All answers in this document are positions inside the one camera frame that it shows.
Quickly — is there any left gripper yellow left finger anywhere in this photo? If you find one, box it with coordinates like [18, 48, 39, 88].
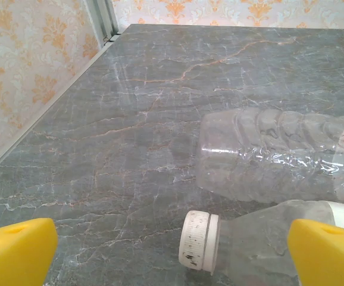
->
[0, 217, 58, 286]

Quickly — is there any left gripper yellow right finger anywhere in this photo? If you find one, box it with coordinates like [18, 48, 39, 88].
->
[287, 219, 344, 286]

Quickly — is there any small clear bottle white cap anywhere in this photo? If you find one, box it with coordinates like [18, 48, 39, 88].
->
[178, 200, 344, 286]

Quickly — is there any large ribbed clear plastic bottle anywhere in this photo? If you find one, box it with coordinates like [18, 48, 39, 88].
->
[195, 107, 344, 206]

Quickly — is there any aluminium table edge rail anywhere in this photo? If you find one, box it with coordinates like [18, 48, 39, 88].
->
[0, 34, 122, 185]

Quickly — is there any aluminium frame post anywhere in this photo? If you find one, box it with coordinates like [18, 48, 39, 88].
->
[82, 0, 120, 48]

